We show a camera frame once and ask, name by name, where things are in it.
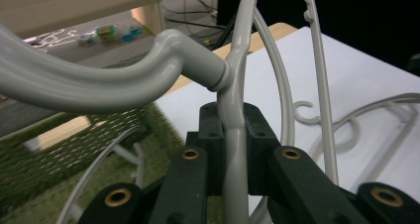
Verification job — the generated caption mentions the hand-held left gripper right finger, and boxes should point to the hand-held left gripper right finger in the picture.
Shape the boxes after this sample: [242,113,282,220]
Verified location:
[243,101,282,196]

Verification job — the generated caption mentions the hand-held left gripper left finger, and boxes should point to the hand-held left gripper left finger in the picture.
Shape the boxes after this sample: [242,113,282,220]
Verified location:
[185,101,228,196]

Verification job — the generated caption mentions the grey plastic clothes hanger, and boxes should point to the grey plastic clothes hanger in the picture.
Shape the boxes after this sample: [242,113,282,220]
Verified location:
[292,92,420,192]
[0,0,340,224]
[54,124,147,224]

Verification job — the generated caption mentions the green woven basket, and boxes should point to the green woven basket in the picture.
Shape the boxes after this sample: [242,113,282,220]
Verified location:
[0,103,224,224]

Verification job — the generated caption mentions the colourful toy pile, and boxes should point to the colourful toy pile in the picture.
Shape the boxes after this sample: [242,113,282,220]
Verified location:
[77,23,154,48]

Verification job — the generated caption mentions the black curtain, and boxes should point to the black curtain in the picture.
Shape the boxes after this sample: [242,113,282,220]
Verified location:
[216,0,420,77]

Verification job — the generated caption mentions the black hanging cables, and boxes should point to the black hanging cables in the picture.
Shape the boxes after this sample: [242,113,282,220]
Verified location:
[160,0,237,50]

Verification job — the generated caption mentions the light wooden desk frame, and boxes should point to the light wooden desk frame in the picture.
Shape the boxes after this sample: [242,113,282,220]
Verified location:
[0,0,212,40]

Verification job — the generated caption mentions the white tangled cord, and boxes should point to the white tangled cord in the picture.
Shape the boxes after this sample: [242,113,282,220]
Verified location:
[23,28,79,51]

